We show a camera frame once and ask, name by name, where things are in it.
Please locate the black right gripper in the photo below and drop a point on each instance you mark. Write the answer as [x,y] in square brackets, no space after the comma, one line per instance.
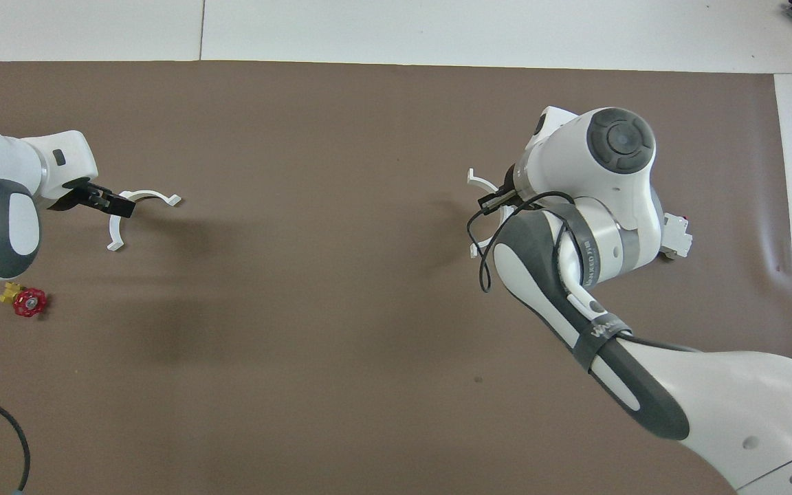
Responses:
[511,184]

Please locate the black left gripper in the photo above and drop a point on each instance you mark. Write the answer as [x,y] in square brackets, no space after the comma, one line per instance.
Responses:
[80,192]

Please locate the white half clamp with nub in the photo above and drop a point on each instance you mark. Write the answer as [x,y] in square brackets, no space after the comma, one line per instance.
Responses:
[482,183]

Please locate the white half pipe clamp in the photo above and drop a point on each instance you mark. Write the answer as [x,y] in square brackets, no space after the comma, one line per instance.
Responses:
[155,195]

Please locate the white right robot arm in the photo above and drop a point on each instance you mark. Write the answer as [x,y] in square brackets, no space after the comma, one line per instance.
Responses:
[616,206]

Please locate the red and yellow valve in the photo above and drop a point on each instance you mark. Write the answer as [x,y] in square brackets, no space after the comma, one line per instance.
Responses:
[29,302]

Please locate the white circuit breaker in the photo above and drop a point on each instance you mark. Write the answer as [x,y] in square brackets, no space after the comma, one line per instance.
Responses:
[676,237]

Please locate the brown table mat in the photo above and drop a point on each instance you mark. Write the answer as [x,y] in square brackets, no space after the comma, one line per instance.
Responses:
[300,378]

